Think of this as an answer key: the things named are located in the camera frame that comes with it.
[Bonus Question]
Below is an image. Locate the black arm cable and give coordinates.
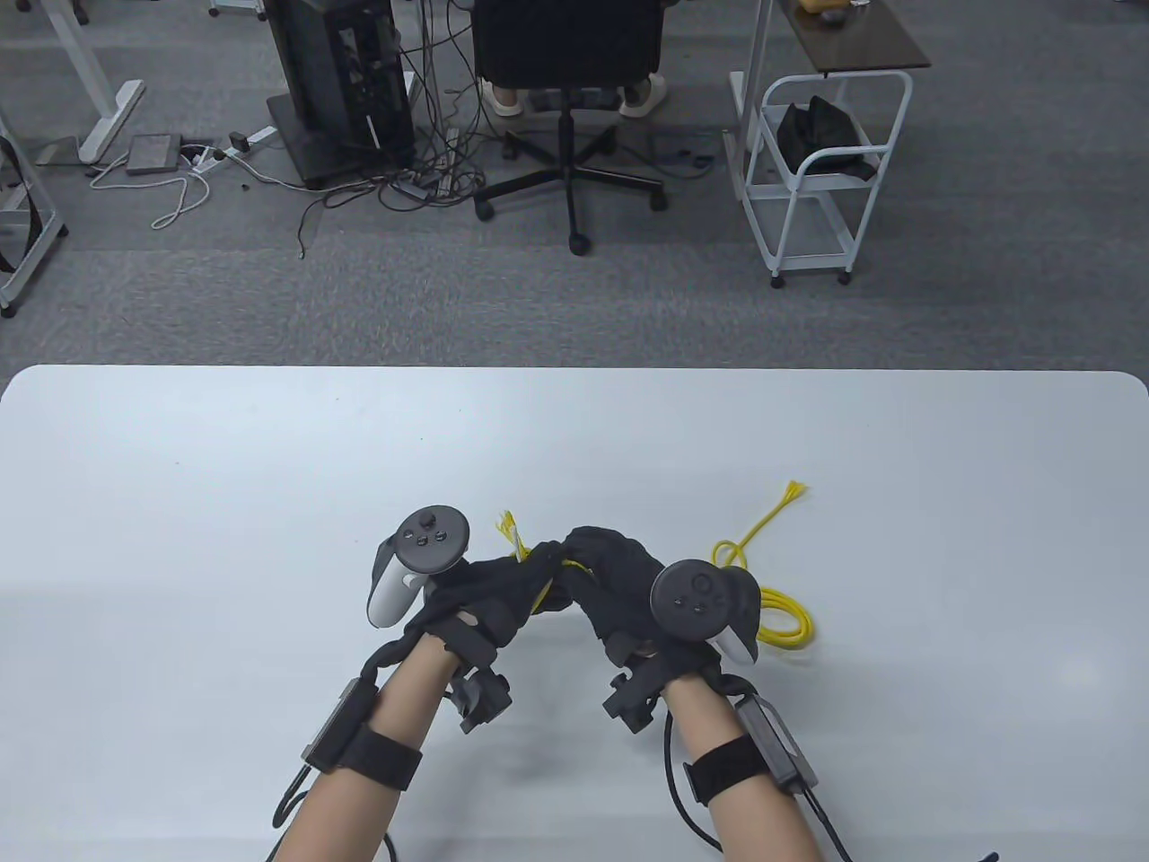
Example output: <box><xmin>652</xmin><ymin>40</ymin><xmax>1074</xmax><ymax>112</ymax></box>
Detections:
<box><xmin>662</xmin><ymin>709</ymin><xmax>721</xmax><ymax>856</ymax></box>
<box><xmin>271</xmin><ymin>761</ymin><xmax>317</xmax><ymax>832</ymax></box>

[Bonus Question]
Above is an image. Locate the person's left forearm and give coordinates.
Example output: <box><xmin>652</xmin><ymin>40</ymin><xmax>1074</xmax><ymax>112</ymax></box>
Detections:
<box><xmin>268</xmin><ymin>639</ymin><xmax>460</xmax><ymax>862</ymax></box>

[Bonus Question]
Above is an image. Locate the person's left hand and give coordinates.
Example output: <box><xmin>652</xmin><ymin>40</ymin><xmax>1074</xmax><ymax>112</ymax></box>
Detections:
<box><xmin>402</xmin><ymin>539</ymin><xmax>575</xmax><ymax>670</ymax></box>

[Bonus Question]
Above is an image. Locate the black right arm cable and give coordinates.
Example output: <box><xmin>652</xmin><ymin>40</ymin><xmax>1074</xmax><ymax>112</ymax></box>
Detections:
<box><xmin>662</xmin><ymin>709</ymin><xmax>721</xmax><ymax>856</ymax></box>

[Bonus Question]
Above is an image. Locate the white and black right controller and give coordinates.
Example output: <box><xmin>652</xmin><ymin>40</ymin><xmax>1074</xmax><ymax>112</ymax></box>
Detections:
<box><xmin>649</xmin><ymin>559</ymin><xmax>765</xmax><ymax>666</ymax></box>

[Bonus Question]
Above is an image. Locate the grey flat box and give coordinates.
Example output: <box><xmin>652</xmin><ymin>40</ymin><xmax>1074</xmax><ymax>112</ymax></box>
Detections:
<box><xmin>125</xmin><ymin>134</ymin><xmax>184</xmax><ymax>175</ymax></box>

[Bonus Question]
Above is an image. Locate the brown side table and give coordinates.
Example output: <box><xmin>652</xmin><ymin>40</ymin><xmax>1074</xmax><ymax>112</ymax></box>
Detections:
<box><xmin>774</xmin><ymin>0</ymin><xmax>933</xmax><ymax>75</ymax></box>

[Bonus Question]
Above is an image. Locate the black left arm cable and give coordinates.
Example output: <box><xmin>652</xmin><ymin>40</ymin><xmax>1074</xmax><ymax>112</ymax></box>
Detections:
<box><xmin>271</xmin><ymin>761</ymin><xmax>317</xmax><ymax>832</ymax></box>

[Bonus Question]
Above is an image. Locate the black office chair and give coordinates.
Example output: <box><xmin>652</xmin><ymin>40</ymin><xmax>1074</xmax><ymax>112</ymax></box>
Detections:
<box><xmin>470</xmin><ymin>0</ymin><xmax>671</xmax><ymax>257</ymax></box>

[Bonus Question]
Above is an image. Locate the black computer tower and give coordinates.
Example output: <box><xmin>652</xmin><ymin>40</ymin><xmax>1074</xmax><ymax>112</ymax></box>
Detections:
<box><xmin>264</xmin><ymin>0</ymin><xmax>419</xmax><ymax>190</ymax></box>

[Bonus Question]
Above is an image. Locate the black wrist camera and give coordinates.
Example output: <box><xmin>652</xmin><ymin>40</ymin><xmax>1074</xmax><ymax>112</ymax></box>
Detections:
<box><xmin>603</xmin><ymin>655</ymin><xmax>671</xmax><ymax>734</ymax></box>
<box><xmin>446</xmin><ymin>663</ymin><xmax>513</xmax><ymax>734</ymax></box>

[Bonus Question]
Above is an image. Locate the white rolling cart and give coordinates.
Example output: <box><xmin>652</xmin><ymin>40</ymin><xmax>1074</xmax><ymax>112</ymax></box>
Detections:
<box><xmin>724</xmin><ymin>70</ymin><xmax>915</xmax><ymax>289</ymax></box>

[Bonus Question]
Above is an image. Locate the person's right forearm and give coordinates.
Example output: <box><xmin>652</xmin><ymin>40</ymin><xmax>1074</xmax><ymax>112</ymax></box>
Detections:
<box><xmin>669</xmin><ymin>672</ymin><xmax>827</xmax><ymax>862</ymax></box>

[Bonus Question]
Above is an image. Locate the white and black left controller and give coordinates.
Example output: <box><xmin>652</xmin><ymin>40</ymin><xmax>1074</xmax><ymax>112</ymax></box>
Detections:
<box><xmin>366</xmin><ymin>507</ymin><xmax>474</xmax><ymax>629</ymax></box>

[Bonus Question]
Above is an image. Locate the white metal frame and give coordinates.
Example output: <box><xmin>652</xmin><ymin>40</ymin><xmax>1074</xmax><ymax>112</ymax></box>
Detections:
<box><xmin>0</xmin><ymin>115</ymin><xmax>70</xmax><ymax>318</ymax></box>

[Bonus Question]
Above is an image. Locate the black left arm strap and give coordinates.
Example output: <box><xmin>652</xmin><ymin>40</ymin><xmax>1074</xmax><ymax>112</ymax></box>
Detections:
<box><xmin>334</xmin><ymin>723</ymin><xmax>424</xmax><ymax>792</ymax></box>

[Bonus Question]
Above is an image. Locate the person's right hand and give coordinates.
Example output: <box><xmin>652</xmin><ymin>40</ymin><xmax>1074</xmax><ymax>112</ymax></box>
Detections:
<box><xmin>560</xmin><ymin>525</ymin><xmax>726</xmax><ymax>685</ymax></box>

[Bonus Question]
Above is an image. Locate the yellow cord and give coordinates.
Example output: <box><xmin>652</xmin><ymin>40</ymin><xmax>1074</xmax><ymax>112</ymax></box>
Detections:
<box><xmin>496</xmin><ymin>480</ymin><xmax>816</xmax><ymax>649</ymax></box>

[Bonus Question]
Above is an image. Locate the white desk leg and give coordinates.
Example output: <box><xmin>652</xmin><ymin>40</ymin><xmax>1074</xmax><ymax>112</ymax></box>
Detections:
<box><xmin>34</xmin><ymin>0</ymin><xmax>146</xmax><ymax>166</ymax></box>

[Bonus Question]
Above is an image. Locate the white and black controller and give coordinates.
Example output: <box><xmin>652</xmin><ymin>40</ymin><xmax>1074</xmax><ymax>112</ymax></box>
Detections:
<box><xmin>366</xmin><ymin>507</ymin><xmax>474</xmax><ymax>629</ymax></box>
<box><xmin>649</xmin><ymin>559</ymin><xmax>765</xmax><ymax>666</ymax></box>

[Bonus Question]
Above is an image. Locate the black bag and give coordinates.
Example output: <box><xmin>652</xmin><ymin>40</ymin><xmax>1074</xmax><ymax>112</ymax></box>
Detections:
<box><xmin>776</xmin><ymin>95</ymin><xmax>877</xmax><ymax>181</ymax></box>

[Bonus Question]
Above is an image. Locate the white power strip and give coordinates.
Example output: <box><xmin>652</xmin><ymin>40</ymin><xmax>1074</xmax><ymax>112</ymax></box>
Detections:
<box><xmin>184</xmin><ymin>126</ymin><xmax>276</xmax><ymax>172</ymax></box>

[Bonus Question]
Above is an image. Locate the black arm strap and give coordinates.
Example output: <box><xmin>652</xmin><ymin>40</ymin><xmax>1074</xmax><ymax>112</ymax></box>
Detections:
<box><xmin>683</xmin><ymin>737</ymin><xmax>775</xmax><ymax>805</ymax></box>
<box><xmin>334</xmin><ymin>723</ymin><xmax>424</xmax><ymax>792</ymax></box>

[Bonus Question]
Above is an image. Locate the black right arm strap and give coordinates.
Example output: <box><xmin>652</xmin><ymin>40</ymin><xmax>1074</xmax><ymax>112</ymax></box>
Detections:
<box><xmin>683</xmin><ymin>737</ymin><xmax>775</xmax><ymax>805</ymax></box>

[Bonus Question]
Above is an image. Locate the tangle of black cables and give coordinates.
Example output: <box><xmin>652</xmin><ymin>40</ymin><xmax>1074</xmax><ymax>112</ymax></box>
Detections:
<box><xmin>296</xmin><ymin>0</ymin><xmax>504</xmax><ymax>261</ymax></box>

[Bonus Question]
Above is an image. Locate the white cable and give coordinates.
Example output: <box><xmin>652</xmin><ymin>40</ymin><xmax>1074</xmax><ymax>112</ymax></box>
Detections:
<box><xmin>89</xmin><ymin>151</ymin><xmax>214</xmax><ymax>231</ymax></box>

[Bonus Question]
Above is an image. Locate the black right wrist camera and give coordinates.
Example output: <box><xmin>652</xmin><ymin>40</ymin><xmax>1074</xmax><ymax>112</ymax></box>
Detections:
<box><xmin>603</xmin><ymin>655</ymin><xmax>671</xmax><ymax>734</ymax></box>

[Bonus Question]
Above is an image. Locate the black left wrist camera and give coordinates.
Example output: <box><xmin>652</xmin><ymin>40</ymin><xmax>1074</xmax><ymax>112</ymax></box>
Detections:
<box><xmin>446</xmin><ymin>663</ymin><xmax>513</xmax><ymax>734</ymax></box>

